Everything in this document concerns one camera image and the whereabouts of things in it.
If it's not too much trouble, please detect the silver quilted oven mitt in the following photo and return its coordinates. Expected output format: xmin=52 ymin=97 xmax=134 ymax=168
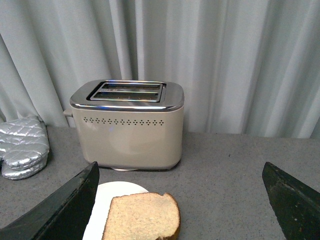
xmin=0 ymin=116 xmax=50 ymax=180

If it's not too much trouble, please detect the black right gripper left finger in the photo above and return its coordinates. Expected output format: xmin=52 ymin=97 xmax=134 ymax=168
xmin=0 ymin=162 xmax=100 ymax=240

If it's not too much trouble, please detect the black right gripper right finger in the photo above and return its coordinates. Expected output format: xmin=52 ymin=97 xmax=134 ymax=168
xmin=262 ymin=162 xmax=320 ymax=240

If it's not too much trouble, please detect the beige two-slot toaster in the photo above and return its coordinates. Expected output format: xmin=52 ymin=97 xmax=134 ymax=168
xmin=64 ymin=79 xmax=185 ymax=171

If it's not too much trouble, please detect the grey curtain backdrop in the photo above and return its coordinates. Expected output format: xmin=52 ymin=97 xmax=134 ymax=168
xmin=0 ymin=0 xmax=320 ymax=139

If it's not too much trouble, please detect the white round plate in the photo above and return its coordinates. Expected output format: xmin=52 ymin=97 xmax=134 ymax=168
xmin=82 ymin=181 xmax=149 ymax=240

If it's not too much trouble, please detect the slice of brown bread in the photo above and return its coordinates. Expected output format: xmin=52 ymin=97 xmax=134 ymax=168
xmin=102 ymin=192 xmax=181 ymax=240

